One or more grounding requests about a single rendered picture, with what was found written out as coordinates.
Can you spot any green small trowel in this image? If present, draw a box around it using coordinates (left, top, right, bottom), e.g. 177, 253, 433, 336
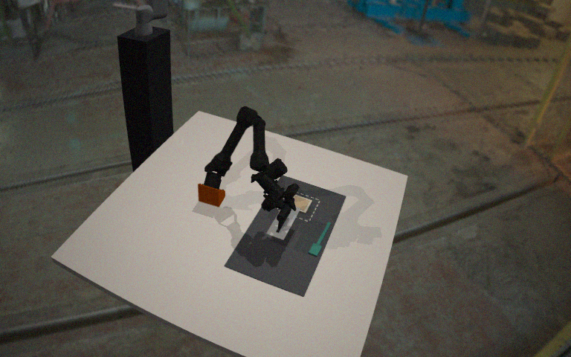
309, 222, 331, 256

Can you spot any beige square tile with dark square centre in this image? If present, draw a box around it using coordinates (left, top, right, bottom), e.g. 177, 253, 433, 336
293, 194, 312, 213

